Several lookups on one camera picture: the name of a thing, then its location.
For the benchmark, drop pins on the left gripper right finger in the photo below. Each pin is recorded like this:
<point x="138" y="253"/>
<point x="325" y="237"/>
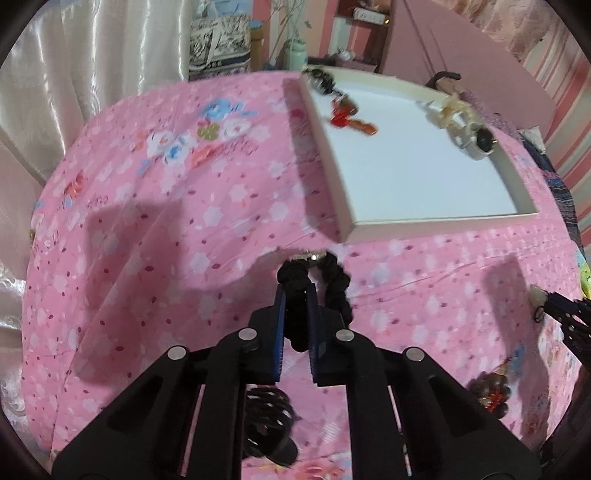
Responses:
<point x="408" y="418"/>

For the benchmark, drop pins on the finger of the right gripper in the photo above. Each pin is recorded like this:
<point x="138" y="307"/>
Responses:
<point x="569" y="313"/>

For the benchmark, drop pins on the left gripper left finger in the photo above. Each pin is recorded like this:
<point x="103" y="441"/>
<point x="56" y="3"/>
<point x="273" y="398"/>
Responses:
<point x="182" y="418"/>

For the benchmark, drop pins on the black claw hair clip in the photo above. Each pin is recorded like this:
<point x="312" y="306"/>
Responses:
<point x="269" y="421"/>

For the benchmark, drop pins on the black fluffy scrunchie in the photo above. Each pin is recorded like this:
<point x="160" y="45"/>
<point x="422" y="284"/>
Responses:
<point x="294" y="278"/>

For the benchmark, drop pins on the red black bead charm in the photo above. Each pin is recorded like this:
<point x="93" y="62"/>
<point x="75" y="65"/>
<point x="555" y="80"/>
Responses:
<point x="344" y="112"/>

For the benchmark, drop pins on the pink floral bed quilt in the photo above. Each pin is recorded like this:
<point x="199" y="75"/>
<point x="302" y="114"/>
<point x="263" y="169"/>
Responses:
<point x="167" y="220"/>

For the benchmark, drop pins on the white shallow tray box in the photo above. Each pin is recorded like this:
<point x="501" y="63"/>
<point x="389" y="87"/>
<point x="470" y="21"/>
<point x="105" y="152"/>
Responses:
<point x="412" y="178"/>

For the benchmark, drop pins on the pink headboard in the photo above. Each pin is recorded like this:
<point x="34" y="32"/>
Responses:
<point x="426" y="38"/>

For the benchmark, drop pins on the white power strip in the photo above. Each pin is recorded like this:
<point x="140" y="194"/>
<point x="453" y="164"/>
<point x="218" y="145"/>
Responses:
<point x="370" y="16"/>

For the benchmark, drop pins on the black white patterned bag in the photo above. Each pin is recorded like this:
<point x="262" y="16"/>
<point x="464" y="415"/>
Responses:
<point x="219" y="47"/>

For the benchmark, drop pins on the white satin curtain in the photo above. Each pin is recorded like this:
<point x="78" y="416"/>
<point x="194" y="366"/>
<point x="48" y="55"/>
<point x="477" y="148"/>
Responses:
<point x="74" y="59"/>

